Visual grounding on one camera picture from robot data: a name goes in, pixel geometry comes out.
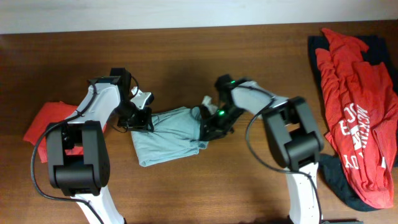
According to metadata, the light grey t-shirt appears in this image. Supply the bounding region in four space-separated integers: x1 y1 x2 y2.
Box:
131 106 208 167

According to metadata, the folded red cloth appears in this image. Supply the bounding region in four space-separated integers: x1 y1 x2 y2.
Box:
22 101 108 164

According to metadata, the red printed t-shirt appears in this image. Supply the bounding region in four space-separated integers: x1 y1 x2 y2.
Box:
315 28 397 209

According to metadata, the dark navy garment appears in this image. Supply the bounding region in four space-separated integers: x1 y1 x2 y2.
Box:
308 35 397 212

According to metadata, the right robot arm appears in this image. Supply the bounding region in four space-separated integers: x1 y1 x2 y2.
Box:
200 74 324 223

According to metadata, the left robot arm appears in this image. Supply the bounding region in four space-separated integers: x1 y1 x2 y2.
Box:
45 68 154 223

